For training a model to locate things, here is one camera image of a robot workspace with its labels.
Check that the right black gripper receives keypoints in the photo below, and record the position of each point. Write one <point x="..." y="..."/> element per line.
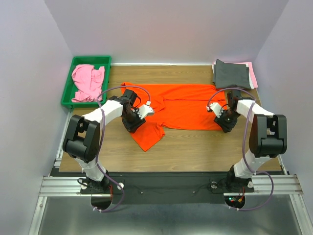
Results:
<point x="226" y="127"/>

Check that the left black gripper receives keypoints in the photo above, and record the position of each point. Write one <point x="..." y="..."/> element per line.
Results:
<point x="132" y="128"/>

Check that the orange t shirt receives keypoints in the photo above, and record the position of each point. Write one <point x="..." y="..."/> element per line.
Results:
<point x="176" y="106"/>

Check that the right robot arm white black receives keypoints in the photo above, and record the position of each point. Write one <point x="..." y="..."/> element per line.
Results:
<point x="265" y="137"/>

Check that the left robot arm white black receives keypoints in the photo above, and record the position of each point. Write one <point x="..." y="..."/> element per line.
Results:
<point x="85" y="135"/>

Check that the dark grey folded t shirt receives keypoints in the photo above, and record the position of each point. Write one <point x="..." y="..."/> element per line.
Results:
<point x="228" y="75"/>

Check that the pink folded t shirt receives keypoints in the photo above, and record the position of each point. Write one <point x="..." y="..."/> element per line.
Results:
<point x="252" y="77"/>

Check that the pink crumpled t shirt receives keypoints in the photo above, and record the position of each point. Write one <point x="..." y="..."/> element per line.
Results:
<point x="88" y="81"/>

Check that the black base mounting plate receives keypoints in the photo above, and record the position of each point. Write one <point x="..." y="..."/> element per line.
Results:
<point x="170" y="188"/>

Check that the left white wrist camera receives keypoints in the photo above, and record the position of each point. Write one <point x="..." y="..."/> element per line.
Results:
<point x="145" y="110"/>

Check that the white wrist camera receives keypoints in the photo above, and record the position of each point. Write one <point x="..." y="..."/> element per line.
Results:
<point x="145" y="110"/>
<point x="216" y="108"/>

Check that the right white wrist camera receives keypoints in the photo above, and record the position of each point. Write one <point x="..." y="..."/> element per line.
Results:
<point x="216" y="108"/>

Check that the aluminium rail frame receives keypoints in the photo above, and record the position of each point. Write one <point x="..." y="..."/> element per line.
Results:
<point x="276" y="207"/>

